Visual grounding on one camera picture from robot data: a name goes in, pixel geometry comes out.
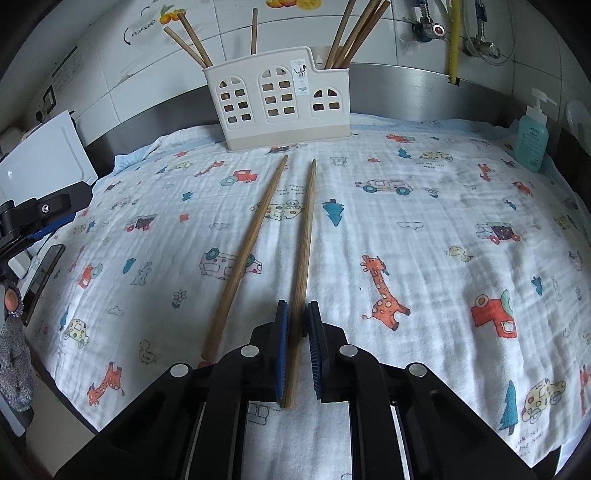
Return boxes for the white cartoon printed blanket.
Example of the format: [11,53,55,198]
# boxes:
[25,115,583,480]

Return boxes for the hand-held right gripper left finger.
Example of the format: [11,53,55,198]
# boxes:
[55,299,291,480]

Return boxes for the cream plastic utensil holder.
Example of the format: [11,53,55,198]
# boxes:
[203,45,352,152]

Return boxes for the bunch of wooden chopsticks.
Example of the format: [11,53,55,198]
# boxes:
[163,0,391,70]

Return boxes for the person's left hand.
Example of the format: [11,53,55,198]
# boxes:
[0,281,24,319]

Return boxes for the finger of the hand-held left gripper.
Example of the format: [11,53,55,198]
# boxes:
[13,181,94,241]

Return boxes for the metal water valve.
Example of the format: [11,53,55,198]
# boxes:
[412,9,448,42]

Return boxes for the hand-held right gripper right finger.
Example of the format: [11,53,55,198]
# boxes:
[302,300,539,480]

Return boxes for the yellow gas hose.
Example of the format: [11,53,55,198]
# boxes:
[449,0,462,86]

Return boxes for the teal soap pump bottle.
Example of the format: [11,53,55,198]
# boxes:
[516,89,551,174]

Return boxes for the single wooden chopstick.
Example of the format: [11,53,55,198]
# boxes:
[201,154,290,361]
[281,159,318,409]

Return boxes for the white cutting board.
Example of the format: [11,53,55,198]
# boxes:
[0,109,99,204]

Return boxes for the person's left forearm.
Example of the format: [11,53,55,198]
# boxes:
[0,314,38,412]

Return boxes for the black smartphone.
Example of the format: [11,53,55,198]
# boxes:
[21,244,66,326]

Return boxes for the wall socket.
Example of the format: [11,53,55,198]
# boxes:
[36,85,58,121]

